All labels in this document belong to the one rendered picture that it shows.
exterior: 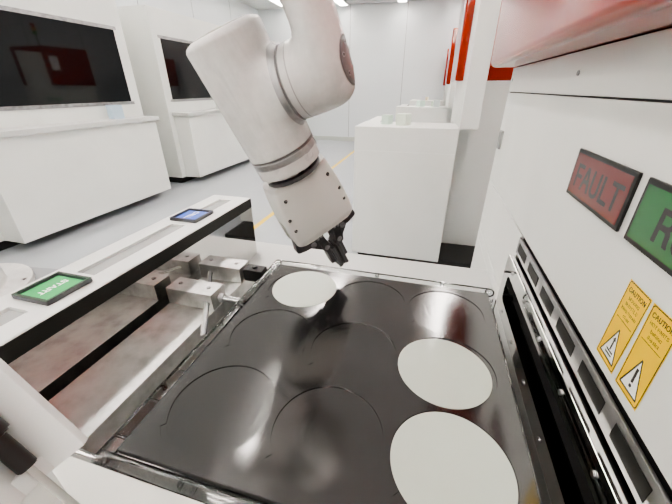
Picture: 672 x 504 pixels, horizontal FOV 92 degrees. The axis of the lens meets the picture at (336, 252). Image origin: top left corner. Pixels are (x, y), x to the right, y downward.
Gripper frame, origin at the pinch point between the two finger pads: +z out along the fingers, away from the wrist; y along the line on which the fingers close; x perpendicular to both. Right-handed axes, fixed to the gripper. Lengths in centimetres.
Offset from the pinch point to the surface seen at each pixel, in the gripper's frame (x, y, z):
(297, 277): -3.2, 7.1, 2.0
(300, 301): 3.3, 9.1, 1.0
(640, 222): 31.6, -13.2, -10.1
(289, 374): 15.2, 14.9, -1.8
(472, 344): 21.7, -4.4, 7.3
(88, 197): -325, 104, 28
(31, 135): -306, 96, -32
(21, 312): -2.7, 34.8, -17.3
